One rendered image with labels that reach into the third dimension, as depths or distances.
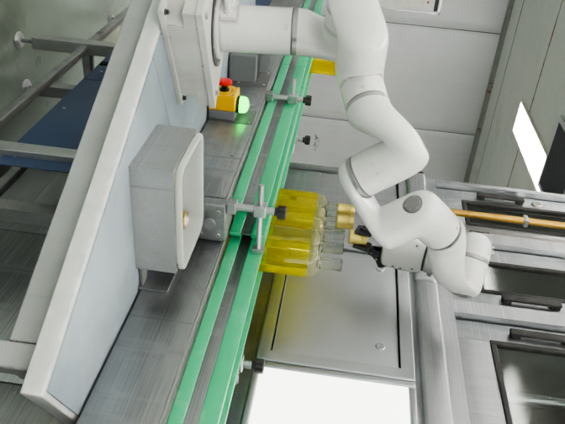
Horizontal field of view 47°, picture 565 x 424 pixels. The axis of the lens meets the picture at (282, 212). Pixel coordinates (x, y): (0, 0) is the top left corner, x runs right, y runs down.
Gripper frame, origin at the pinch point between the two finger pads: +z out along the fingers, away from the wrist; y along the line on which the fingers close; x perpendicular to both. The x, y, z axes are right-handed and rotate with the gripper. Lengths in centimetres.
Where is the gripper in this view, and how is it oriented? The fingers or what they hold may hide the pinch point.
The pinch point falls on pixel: (363, 238)
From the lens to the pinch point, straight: 157.5
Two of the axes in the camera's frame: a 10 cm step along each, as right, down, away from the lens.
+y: 0.7, -8.4, -5.4
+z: -9.3, -2.5, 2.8
